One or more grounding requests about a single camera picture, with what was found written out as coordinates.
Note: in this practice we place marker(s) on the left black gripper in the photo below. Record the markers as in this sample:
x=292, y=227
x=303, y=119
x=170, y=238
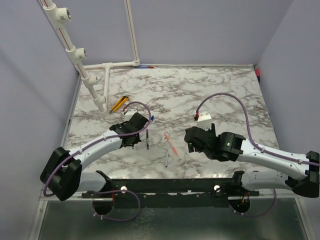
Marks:
x=137, y=139

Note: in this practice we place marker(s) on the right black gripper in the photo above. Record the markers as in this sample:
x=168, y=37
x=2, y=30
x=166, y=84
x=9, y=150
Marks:
x=190, y=149

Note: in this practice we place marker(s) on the blue pen with cap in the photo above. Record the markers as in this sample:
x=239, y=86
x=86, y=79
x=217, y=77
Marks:
x=147, y=139

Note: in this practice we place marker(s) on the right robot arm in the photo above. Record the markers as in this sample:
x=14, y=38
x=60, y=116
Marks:
x=299, y=173

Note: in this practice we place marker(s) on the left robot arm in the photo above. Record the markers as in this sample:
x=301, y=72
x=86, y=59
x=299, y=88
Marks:
x=63, y=174

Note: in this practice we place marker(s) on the grey pen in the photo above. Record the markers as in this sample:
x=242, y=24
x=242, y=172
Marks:
x=167, y=159

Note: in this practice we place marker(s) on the red pen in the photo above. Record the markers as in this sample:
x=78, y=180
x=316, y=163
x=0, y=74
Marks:
x=171, y=144

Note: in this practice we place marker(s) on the red clamp at corner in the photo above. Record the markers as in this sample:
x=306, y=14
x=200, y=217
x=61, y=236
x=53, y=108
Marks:
x=257, y=72

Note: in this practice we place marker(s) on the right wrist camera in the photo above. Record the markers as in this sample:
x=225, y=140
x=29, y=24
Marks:
x=203, y=120

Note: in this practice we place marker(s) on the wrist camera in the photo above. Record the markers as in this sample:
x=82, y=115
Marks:
x=128, y=114
x=203, y=120

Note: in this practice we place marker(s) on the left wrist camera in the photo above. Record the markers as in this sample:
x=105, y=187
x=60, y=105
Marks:
x=128, y=114

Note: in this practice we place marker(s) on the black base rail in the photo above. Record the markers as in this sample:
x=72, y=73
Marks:
x=184, y=193

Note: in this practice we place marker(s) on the white pvc pipe frame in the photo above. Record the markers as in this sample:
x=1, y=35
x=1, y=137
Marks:
x=97, y=35

